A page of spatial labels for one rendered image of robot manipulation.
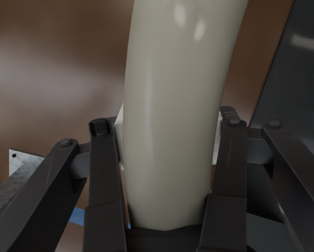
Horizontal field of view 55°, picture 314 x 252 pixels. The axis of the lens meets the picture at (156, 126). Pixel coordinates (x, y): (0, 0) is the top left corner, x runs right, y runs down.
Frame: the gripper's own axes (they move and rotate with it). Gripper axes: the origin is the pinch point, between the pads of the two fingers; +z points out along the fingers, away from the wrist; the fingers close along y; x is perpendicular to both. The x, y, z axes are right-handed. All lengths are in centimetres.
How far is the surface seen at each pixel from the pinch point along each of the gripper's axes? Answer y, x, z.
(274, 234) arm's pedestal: 33, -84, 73
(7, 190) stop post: -68, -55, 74
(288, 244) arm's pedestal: 37, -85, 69
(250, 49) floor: 26, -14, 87
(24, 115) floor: -63, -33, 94
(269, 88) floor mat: 32, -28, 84
